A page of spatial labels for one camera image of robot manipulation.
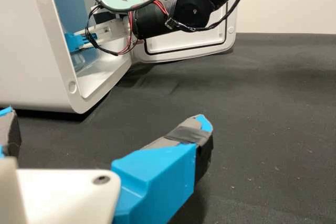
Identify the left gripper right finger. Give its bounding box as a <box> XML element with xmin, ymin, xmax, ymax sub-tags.
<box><xmin>111</xmin><ymin>114</ymin><xmax>214</xmax><ymax>224</ymax></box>

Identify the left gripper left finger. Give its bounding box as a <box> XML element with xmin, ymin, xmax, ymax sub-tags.
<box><xmin>0</xmin><ymin>105</ymin><xmax>22</xmax><ymax>158</ymax></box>

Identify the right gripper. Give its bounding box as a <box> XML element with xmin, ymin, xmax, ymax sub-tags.
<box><xmin>64</xmin><ymin>20</ymin><xmax>132</xmax><ymax>52</ymax></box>

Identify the clear flask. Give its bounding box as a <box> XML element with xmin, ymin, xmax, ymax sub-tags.
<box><xmin>71</xmin><ymin>50</ymin><xmax>88</xmax><ymax>71</ymax></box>

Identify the white incubator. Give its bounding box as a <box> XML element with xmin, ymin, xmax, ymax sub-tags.
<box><xmin>0</xmin><ymin>0</ymin><xmax>132</xmax><ymax>115</ymax></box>

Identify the incubator door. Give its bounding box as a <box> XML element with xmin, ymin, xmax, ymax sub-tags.
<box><xmin>130</xmin><ymin>0</ymin><xmax>238</xmax><ymax>65</ymax></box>

